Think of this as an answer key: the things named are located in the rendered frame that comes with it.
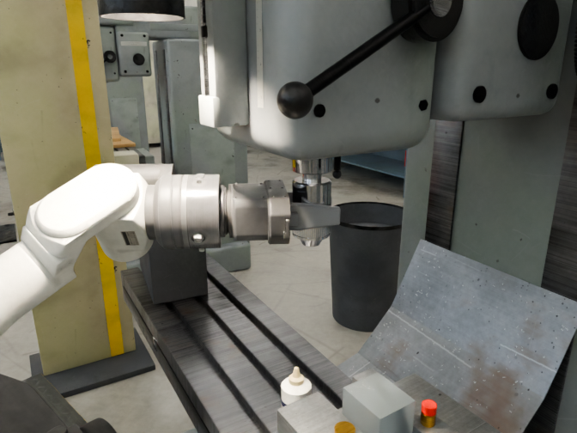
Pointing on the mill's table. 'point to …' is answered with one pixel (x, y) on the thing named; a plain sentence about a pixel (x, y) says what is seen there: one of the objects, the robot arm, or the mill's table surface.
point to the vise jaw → (309, 416)
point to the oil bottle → (294, 387)
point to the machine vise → (467, 423)
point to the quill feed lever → (440, 17)
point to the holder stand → (174, 273)
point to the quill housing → (343, 39)
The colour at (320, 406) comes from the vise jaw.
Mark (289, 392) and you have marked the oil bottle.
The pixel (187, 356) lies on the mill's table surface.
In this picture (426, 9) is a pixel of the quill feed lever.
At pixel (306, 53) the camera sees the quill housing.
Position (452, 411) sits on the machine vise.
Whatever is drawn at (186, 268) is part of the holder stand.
